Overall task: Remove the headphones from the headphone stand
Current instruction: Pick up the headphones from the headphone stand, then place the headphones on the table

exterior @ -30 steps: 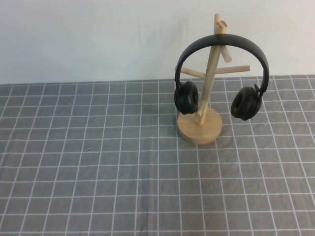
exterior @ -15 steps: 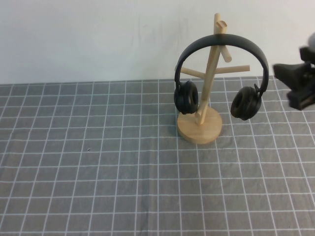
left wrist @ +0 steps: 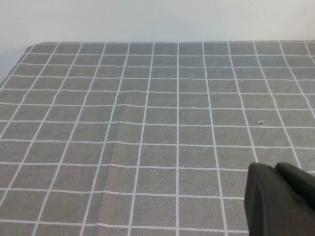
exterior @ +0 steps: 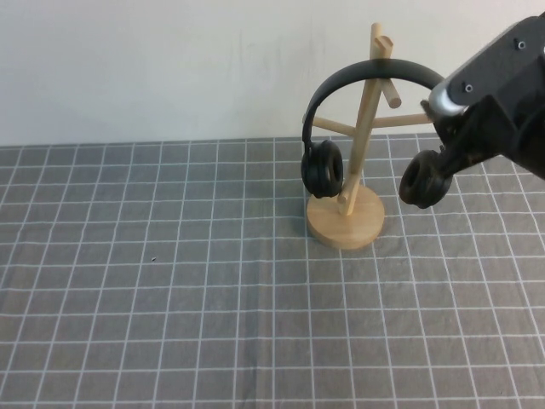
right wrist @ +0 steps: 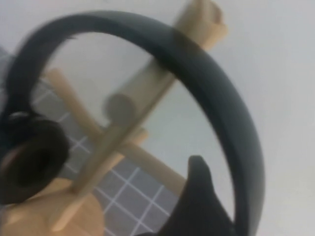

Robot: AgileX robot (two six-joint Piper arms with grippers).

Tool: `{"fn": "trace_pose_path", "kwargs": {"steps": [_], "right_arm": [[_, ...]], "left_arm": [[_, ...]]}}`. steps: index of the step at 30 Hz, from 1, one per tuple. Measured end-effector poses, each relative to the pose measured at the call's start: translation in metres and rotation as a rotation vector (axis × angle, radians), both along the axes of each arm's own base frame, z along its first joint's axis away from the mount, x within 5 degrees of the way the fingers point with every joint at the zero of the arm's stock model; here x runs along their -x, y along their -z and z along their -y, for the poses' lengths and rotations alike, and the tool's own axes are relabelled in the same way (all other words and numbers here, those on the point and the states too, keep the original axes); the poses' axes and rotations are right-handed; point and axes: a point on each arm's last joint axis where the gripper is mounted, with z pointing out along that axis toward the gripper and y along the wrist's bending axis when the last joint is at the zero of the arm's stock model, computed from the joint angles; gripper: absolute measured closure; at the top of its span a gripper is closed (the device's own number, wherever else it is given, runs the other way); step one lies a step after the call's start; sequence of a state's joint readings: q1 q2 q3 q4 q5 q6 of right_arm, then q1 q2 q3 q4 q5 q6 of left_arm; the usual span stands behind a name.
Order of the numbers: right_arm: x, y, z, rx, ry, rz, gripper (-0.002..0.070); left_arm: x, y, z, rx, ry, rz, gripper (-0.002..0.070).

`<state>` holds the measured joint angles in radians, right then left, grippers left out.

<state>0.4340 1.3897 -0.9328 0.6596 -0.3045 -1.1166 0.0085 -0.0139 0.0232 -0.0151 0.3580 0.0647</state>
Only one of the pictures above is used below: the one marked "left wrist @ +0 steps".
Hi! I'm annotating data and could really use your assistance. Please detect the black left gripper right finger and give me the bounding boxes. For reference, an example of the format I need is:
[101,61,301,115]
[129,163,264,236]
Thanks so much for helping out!
[274,162,315,236]

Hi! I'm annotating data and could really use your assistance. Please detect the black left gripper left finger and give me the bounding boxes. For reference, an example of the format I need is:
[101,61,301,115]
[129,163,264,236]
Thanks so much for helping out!
[243,162,306,236]

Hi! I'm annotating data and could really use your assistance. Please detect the grey white-checked tablecloth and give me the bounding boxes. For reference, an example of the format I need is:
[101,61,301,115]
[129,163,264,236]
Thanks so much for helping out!
[0,40,315,236]

